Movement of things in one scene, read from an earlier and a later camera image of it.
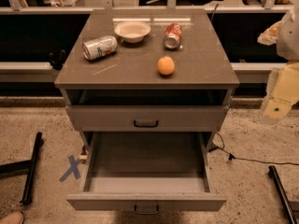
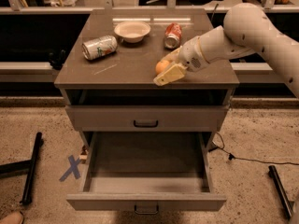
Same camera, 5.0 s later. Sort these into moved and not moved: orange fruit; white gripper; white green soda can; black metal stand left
Moved: white gripper
Not moved: orange fruit; white green soda can; black metal stand left
